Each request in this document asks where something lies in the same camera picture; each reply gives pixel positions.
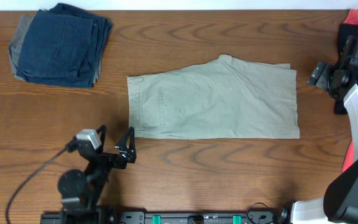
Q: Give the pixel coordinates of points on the folded grey garment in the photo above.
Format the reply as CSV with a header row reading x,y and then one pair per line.
x,y
15,45

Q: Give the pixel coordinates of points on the coral red garment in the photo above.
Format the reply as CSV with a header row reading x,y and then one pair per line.
x,y
351,19

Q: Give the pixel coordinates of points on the folded navy blue shorts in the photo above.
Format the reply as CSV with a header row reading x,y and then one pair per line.
x,y
63,47

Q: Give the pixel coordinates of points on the black garment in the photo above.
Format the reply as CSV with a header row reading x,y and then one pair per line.
x,y
345,30

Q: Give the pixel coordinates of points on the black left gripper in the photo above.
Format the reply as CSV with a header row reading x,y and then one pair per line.
x,y
121,162

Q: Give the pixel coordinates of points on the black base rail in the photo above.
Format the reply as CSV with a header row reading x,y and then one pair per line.
x,y
257,217

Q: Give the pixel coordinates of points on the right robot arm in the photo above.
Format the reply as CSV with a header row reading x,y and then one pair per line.
x,y
340,201

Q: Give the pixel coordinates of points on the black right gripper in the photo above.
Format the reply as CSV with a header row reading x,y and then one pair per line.
x,y
322,75

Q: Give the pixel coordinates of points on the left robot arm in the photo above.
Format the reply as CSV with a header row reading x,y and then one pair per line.
x,y
81,190

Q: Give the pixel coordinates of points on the khaki shorts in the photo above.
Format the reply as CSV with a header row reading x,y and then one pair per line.
x,y
224,98

